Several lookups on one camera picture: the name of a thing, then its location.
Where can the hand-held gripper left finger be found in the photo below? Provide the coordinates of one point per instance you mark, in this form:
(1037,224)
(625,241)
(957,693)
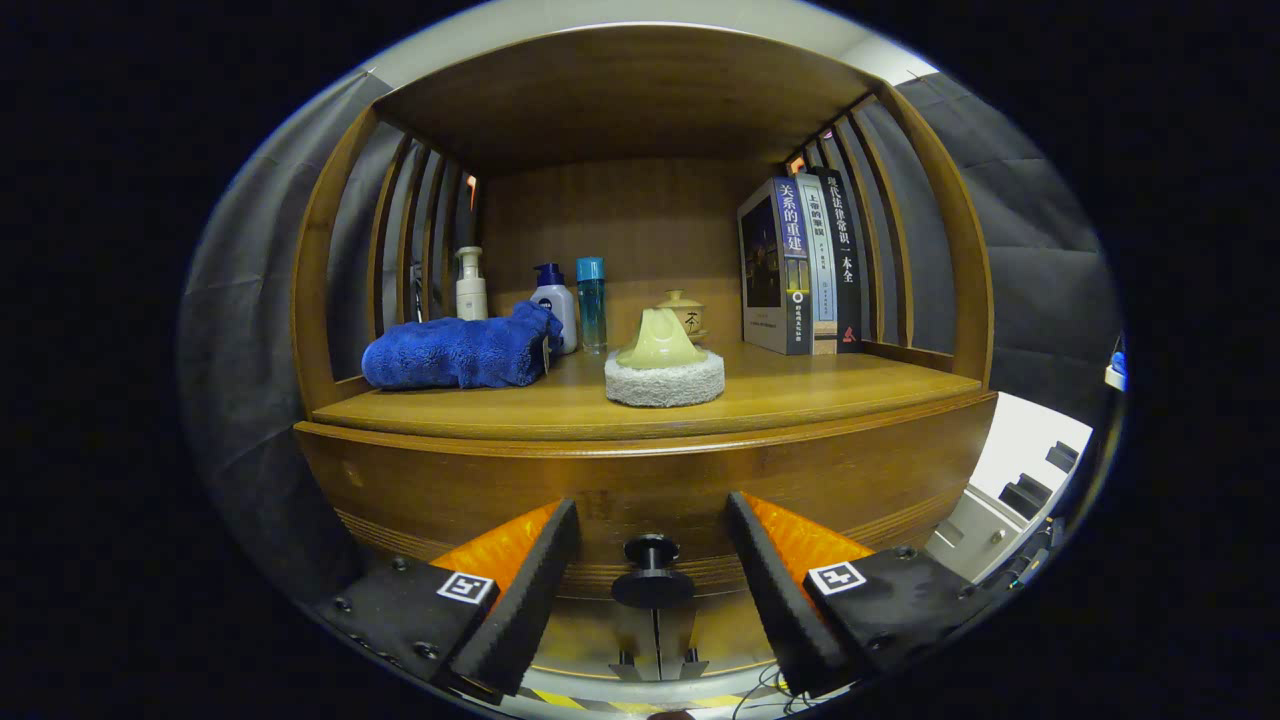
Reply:
(530,600)

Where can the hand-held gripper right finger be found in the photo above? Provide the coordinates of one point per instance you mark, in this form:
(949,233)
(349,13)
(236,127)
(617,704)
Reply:
(780,605)

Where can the black drawer knob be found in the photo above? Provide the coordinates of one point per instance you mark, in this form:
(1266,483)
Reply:
(652,590)

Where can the wooden drawer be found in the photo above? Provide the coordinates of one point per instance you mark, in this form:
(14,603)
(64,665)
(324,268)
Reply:
(650,480)

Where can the green scrub brush white pad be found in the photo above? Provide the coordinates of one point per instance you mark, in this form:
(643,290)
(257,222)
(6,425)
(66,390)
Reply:
(660,345)

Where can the wooden cabinet door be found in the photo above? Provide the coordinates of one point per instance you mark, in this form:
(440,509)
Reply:
(720,630)
(590,630)

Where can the wooden countertop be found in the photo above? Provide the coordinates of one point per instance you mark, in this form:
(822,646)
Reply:
(800,385)

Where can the wooden cabinet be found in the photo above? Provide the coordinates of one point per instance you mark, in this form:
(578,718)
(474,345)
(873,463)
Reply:
(620,90)

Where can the black electronic device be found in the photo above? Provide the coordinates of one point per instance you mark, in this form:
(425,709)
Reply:
(1030,560)

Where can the blue towel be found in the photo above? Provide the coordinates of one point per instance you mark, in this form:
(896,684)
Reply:
(460,350)

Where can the white lotion bottle blue cap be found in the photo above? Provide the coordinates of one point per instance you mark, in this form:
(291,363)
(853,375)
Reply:
(558,305)

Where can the teal clear bottle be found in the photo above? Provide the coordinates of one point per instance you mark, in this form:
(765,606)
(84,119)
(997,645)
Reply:
(591,310)

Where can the beige lidded teacup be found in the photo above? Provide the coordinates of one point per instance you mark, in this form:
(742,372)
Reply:
(688,312)

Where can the white pump bottle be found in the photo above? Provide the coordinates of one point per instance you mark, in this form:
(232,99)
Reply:
(471,297)

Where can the book with white spine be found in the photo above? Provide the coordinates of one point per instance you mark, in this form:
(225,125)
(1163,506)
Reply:
(822,270)

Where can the book with purple spine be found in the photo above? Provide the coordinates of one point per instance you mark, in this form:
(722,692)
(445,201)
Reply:
(762,265)

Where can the book with black spine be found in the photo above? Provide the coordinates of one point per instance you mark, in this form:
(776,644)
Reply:
(845,260)

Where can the white power strip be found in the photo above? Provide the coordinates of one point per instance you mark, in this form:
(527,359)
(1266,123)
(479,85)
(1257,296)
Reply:
(1115,378)

